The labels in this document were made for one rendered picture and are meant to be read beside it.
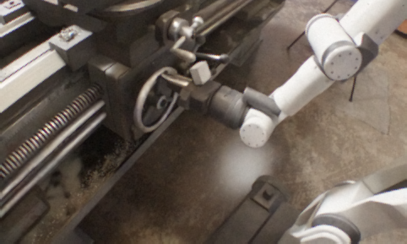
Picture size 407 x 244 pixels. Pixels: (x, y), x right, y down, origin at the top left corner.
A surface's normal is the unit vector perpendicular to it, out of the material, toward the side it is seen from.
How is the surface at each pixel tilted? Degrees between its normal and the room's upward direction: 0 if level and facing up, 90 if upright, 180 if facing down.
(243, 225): 0
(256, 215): 0
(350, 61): 90
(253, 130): 75
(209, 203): 0
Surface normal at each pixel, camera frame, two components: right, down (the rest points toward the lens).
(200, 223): 0.09, -0.69
